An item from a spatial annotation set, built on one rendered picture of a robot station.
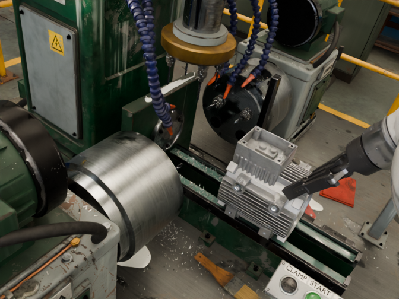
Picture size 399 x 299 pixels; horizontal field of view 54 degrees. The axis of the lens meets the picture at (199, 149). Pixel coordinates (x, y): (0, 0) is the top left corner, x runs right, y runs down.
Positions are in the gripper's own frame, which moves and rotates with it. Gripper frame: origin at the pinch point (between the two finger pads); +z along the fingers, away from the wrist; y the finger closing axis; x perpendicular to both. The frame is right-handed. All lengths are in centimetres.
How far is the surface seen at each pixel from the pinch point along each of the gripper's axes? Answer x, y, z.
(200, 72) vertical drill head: -34.9, -1.2, 2.2
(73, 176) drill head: -31.6, 34.0, 14.5
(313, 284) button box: 12.8, 17.9, -3.2
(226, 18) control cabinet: -120, -309, 178
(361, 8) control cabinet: -33, -314, 65
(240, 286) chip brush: 13.9, 9.2, 27.5
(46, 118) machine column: -56, 12, 48
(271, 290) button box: 9.2, 22.4, 2.2
